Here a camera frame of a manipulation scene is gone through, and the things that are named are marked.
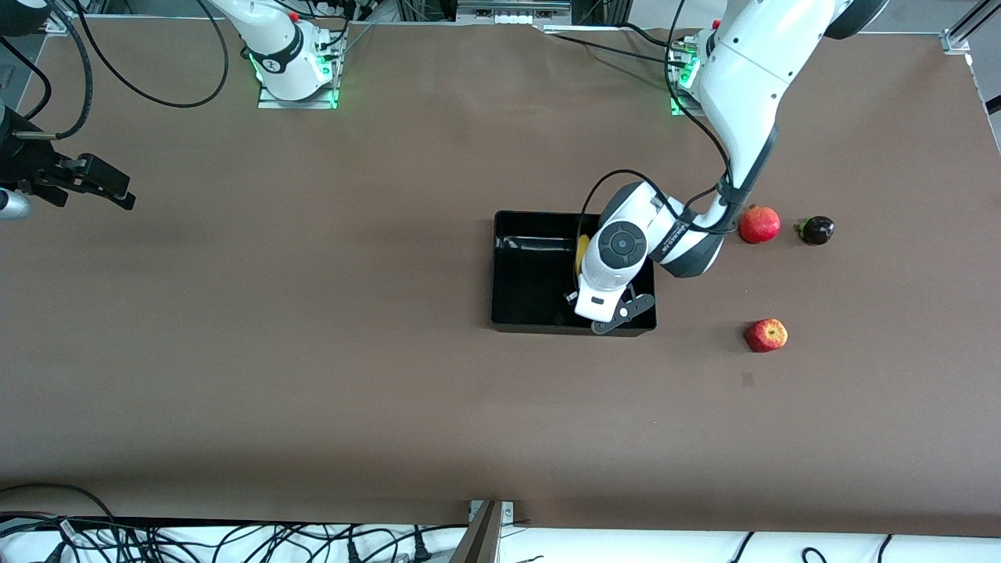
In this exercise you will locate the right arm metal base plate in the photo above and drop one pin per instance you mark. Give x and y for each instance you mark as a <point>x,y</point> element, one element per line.
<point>297,104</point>

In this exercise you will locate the grey metal post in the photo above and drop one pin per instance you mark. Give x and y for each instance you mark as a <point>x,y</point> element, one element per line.
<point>478,543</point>

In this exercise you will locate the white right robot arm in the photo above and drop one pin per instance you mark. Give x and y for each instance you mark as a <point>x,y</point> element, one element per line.
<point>274,39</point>

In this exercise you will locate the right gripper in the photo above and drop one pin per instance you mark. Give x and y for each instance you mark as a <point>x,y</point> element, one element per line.
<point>30,166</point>

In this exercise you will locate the aluminium corner bracket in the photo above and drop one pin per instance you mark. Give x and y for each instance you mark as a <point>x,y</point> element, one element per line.
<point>956,41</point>
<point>59,27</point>

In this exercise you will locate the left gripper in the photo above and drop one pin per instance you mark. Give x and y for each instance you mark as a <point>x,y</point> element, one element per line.
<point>570,296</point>

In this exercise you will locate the aluminium profile bar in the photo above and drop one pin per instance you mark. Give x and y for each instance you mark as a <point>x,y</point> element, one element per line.
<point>977,17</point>

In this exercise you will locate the black power plug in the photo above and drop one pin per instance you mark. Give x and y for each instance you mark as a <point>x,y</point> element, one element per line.
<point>422,551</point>
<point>353,551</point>

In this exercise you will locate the paper table cover sheet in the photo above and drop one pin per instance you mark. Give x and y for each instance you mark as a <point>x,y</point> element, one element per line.
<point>313,352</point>

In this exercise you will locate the black rectangular tray box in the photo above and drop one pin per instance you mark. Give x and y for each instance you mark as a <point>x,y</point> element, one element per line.
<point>532,297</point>

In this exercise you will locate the red pomegranate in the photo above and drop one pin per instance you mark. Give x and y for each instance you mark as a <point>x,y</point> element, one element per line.
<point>760,225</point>

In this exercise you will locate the aluminium frame rail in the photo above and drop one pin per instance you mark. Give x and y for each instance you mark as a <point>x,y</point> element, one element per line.
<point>512,6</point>

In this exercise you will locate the dark purple mangosteen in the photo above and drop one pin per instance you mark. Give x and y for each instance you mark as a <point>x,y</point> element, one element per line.
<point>818,231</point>

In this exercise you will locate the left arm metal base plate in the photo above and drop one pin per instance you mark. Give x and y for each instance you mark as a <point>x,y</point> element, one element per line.
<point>677,94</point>

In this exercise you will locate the yellow banana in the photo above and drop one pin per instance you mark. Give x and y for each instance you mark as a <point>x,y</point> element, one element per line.
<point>581,254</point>

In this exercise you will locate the red yellow apple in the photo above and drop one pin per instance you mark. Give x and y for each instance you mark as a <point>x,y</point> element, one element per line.
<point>766,336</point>

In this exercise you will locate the aluminium edge bracket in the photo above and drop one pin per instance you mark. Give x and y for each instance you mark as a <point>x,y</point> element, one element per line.
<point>507,512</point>

